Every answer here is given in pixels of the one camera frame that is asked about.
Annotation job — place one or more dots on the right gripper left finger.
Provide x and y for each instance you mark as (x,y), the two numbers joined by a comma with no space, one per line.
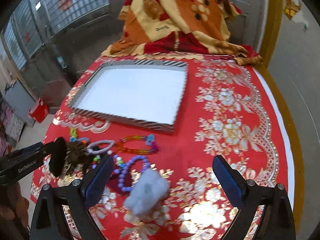
(49,221)

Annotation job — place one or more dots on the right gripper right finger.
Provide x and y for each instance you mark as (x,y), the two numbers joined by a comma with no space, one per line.
(277,220)

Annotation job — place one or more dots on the leopard print bow scrunchie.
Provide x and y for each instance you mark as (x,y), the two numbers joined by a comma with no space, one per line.
(76,154)

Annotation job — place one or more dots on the white fluffy scrunchie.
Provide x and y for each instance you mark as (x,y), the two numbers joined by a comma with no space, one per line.
(150,188)

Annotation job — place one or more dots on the black cloth hair clip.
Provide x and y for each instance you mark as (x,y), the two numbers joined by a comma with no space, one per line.
(58,153)

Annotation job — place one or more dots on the red bucket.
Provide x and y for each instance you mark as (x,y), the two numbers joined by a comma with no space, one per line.
(39,111)

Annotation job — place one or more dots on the grey cabinet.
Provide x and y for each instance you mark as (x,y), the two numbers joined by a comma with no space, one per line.
(20,101)

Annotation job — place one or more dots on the red floral bedspread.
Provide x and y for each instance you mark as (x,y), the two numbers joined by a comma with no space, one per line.
(227,110)

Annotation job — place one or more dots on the striped white tray box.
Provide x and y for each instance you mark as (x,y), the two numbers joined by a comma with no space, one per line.
(141,93)

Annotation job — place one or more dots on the metal security door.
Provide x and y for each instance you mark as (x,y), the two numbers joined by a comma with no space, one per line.
(48,44)

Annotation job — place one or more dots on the orange red folded blanket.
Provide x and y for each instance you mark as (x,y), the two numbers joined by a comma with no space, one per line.
(168,27)

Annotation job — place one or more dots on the red wall decoration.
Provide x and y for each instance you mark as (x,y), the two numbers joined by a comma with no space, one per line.
(292,7)

